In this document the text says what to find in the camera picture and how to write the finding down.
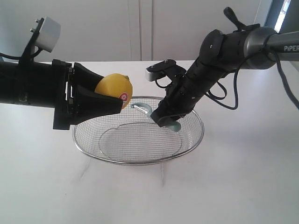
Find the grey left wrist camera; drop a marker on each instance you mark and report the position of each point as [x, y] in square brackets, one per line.
[46, 34]

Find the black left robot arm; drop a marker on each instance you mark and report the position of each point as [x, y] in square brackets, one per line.
[68, 88]

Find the oval wire mesh basket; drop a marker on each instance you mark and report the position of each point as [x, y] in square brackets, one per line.
[131, 137]

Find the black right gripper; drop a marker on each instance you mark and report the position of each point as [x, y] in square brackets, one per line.
[180, 99]

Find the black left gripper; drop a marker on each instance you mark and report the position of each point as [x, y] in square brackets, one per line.
[87, 103]

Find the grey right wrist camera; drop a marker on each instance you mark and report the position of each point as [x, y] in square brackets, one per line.
[167, 68]

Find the teal handled peeler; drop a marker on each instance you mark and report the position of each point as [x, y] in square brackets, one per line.
[169, 121]

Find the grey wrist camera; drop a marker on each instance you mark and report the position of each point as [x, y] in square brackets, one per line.
[46, 34]
[167, 68]

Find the yellow lemon with sticker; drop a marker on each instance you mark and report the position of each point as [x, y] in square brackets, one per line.
[116, 85]

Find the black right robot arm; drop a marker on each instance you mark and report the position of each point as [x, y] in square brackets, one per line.
[256, 49]

